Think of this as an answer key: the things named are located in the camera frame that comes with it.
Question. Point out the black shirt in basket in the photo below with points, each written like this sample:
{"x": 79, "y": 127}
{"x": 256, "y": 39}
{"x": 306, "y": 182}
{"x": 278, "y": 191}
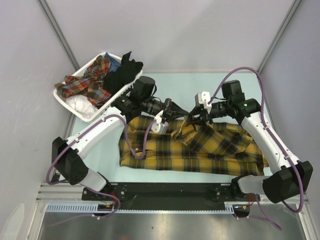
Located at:
{"x": 124, "y": 74}

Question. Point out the red plaid shirt in basket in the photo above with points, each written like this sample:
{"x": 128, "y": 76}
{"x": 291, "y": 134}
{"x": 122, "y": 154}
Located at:
{"x": 90, "y": 84}

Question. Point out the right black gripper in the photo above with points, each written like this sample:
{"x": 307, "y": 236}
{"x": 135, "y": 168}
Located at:
{"x": 203, "y": 116}

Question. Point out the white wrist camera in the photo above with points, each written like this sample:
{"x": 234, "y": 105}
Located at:
{"x": 202, "y": 99}
{"x": 160, "y": 125}

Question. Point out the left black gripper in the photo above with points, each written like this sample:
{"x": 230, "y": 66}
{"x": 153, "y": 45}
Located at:
{"x": 172, "y": 111}

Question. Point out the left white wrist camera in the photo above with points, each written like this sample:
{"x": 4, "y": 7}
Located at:
{"x": 160, "y": 125}

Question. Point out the white plastic laundry basket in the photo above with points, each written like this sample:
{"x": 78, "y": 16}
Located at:
{"x": 104, "y": 107}

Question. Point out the corner aluminium post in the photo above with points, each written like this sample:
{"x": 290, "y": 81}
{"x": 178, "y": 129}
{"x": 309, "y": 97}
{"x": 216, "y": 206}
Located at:
{"x": 280, "y": 34}
{"x": 49, "y": 15}

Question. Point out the blue shirt in basket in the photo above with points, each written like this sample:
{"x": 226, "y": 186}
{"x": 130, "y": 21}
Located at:
{"x": 114, "y": 64}

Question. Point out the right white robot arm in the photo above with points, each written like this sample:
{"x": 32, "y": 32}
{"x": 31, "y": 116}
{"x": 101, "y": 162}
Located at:
{"x": 290, "y": 176}

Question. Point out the aluminium frame rail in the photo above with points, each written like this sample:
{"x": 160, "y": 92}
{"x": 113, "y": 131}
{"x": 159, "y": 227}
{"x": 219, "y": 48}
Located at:
{"x": 60, "y": 192}

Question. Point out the white slotted cable duct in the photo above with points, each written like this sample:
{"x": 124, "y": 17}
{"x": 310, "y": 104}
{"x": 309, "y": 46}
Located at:
{"x": 96, "y": 208}

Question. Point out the left corner aluminium post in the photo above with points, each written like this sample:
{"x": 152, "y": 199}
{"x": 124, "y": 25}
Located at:
{"x": 49, "y": 15}

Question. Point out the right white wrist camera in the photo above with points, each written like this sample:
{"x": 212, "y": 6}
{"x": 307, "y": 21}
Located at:
{"x": 202, "y": 99}

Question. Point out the white shirt in basket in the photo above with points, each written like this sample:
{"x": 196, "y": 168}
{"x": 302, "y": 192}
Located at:
{"x": 82, "y": 105}

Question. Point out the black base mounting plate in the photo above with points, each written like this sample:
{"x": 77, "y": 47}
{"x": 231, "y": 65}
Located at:
{"x": 189, "y": 203}

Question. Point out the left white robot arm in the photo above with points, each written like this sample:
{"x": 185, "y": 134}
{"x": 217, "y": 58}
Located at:
{"x": 67, "y": 155}

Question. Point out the right corner aluminium post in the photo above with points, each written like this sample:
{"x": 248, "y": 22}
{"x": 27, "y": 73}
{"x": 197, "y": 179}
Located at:
{"x": 280, "y": 34}

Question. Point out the yellow plaid long sleeve shirt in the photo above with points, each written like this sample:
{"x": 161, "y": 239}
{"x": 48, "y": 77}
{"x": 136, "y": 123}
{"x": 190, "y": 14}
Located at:
{"x": 218, "y": 148}

